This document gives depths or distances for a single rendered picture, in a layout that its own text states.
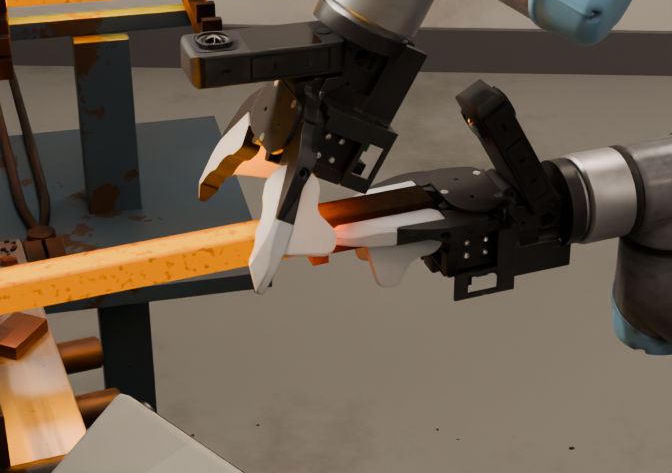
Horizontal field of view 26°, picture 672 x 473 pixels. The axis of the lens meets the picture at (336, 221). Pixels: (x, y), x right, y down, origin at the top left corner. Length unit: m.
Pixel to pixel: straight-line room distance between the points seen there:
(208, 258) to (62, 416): 0.16
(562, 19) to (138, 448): 0.50
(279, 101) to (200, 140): 0.79
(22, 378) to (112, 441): 0.53
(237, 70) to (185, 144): 0.82
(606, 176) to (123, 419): 0.66
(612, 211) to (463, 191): 0.12
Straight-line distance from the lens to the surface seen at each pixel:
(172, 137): 1.85
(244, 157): 1.11
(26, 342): 1.15
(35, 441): 1.06
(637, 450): 2.56
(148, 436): 0.59
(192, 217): 1.67
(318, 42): 1.03
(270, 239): 1.02
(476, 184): 1.16
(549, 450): 2.53
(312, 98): 1.03
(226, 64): 1.02
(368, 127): 1.05
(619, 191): 1.18
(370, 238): 1.10
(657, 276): 1.25
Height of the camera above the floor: 1.56
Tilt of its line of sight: 29 degrees down
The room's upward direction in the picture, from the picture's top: straight up
